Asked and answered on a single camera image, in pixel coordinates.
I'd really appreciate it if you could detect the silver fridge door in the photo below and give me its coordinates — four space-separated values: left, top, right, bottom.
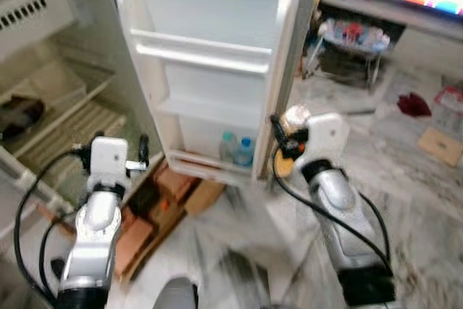
109 0 323 187

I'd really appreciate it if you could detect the grey television stand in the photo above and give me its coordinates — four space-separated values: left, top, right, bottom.
318 0 463 43

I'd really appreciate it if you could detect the orange brick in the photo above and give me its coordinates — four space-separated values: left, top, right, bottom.
155 167 200 206
114 213 156 276

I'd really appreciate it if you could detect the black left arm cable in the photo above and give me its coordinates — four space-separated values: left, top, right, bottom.
13 150 92 307

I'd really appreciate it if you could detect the small brown cardboard piece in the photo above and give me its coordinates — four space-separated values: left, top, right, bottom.
417 126 463 168

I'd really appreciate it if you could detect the clear plastic water bottle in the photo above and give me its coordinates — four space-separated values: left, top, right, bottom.
237 137 256 168
219 131 239 166

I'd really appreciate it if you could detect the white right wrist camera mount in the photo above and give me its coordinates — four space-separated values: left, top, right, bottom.
300 112 350 173

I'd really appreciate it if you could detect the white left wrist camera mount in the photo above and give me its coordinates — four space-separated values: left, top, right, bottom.
90 136 132 191

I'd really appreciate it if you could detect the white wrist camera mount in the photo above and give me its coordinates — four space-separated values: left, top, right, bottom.
90 136 132 191
300 112 350 173

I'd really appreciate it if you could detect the white door shelf rail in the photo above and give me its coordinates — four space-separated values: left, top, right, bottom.
129 30 273 75

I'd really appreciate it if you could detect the dark item inside fridge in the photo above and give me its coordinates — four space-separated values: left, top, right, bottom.
0 95 46 141

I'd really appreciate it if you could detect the white wire fridge shelf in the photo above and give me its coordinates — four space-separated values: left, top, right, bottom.
13 98 129 174

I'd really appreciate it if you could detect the dark red cloth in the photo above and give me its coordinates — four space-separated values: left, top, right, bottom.
396 91 433 119

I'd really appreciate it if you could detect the grey robot left leg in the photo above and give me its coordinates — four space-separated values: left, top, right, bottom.
152 276 200 309

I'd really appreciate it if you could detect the white freezer compartment flap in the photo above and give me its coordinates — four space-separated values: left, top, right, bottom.
0 0 99 64

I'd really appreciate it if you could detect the orange jar with silver lid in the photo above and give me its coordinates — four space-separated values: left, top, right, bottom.
277 104 313 177

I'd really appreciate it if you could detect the clear container with red lid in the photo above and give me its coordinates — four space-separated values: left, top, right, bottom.
433 85 463 137

